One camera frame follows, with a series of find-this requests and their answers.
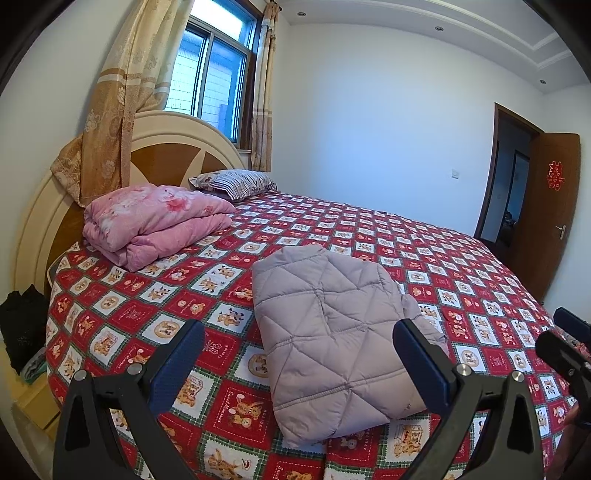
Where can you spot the brown wooden door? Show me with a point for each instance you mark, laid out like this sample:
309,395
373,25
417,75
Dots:
540,230

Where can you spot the quilted puffer jacket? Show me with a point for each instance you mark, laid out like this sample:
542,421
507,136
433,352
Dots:
332,332

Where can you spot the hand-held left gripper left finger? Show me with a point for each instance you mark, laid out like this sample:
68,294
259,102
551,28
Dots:
178,364

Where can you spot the beige patterned curtain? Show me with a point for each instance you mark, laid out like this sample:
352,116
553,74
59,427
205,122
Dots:
120,92
264,92

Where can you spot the cream wooden bed headboard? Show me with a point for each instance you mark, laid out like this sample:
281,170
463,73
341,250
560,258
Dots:
157,157

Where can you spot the pink floral folded quilt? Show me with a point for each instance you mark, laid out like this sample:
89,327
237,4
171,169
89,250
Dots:
152,221

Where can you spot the person's right forearm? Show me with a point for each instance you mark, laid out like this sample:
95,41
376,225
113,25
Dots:
567,454

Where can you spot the light wooden nightstand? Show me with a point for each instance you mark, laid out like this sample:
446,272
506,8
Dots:
37,406

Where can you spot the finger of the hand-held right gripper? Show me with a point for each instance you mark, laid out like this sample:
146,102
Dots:
563,353
572,325

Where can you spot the black bag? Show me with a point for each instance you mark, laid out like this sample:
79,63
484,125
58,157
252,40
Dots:
21,327

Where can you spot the red paper door decoration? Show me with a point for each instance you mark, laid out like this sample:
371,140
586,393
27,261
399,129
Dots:
556,175

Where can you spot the small green cloth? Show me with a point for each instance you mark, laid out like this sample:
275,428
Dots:
33,367

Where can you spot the dark wooden door frame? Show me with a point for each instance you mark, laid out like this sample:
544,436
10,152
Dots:
489,184

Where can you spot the glass window with frame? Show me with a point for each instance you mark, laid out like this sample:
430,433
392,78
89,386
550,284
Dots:
217,78

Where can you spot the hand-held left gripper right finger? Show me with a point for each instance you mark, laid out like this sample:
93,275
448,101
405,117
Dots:
420,364

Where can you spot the red checked printed bedspread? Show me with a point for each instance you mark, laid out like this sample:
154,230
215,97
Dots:
369,240

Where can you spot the striped pillow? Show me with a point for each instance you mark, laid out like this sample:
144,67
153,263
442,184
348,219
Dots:
235,183

